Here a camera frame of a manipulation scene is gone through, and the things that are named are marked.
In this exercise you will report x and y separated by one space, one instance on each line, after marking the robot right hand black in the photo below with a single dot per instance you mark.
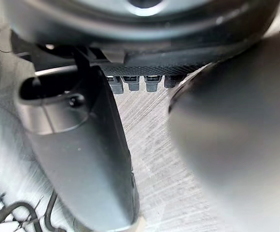
82 149

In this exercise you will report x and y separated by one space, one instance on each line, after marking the silver robot leg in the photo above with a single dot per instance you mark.
239 135

